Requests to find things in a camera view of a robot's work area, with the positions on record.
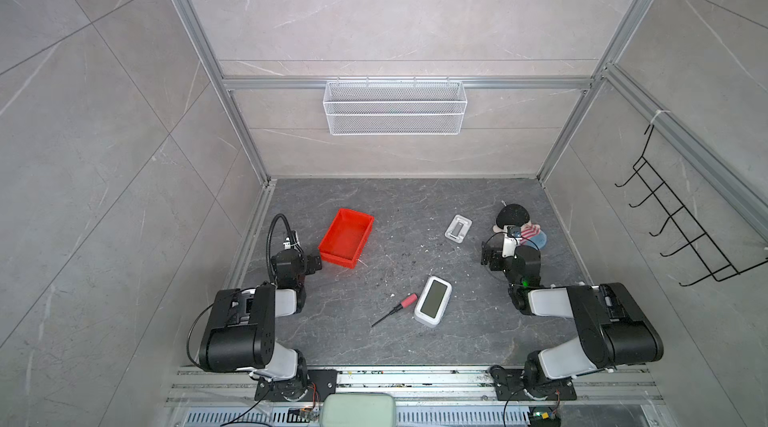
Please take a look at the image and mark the red handled screwdriver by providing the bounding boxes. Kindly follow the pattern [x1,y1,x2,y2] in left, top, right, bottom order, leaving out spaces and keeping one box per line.
[371,294,418,328]

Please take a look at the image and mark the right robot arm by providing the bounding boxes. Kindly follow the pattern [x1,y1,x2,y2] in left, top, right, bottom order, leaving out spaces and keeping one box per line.
[480,234,664,401]

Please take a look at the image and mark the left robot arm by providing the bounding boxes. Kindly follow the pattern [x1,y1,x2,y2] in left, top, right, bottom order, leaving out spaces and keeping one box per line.
[188,247,322,401]

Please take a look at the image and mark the red plastic bin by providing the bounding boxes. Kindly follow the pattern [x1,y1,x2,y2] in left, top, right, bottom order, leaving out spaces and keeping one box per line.
[318,208,375,269]

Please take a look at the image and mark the small clear plastic case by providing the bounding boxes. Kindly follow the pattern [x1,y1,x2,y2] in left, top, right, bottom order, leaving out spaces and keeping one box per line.
[444,214,472,244]

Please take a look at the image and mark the plush doll black hat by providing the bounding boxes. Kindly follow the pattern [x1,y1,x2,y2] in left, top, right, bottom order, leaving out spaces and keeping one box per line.
[493,203,547,249]

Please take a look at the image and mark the white digital clock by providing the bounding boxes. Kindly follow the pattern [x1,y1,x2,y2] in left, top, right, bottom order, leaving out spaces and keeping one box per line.
[414,276,453,328]

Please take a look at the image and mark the pale green box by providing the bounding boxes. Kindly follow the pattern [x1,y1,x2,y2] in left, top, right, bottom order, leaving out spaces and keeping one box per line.
[319,393,397,427]

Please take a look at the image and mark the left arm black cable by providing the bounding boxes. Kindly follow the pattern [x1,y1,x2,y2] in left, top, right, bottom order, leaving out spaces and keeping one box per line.
[265,212,299,284]

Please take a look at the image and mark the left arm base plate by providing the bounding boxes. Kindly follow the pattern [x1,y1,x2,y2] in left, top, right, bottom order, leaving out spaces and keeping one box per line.
[254,368,339,403]

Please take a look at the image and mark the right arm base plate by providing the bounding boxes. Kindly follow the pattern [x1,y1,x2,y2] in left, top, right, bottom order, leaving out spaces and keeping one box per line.
[488,365,577,402]

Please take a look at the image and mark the aluminium rail base frame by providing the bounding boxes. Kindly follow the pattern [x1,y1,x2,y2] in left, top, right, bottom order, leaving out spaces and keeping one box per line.
[156,365,676,426]

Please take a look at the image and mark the white wire mesh basket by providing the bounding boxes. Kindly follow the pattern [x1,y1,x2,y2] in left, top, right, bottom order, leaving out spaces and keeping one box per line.
[323,80,468,136]

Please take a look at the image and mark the black wire hook rack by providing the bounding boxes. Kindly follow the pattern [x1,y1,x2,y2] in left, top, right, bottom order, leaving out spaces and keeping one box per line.
[614,125,767,287]

